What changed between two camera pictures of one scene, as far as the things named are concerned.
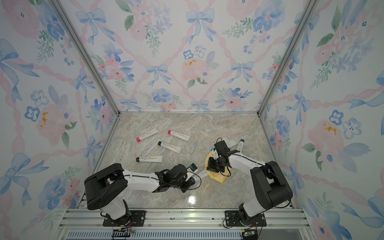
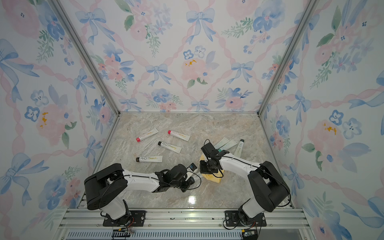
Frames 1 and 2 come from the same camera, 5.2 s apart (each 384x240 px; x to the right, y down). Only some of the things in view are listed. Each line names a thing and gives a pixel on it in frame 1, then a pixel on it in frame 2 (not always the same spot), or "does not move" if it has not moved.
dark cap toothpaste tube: (240, 145) does not move
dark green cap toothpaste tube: (200, 176) does not move
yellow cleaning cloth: (220, 176) -> (203, 157)
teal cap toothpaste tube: (231, 143) does not move
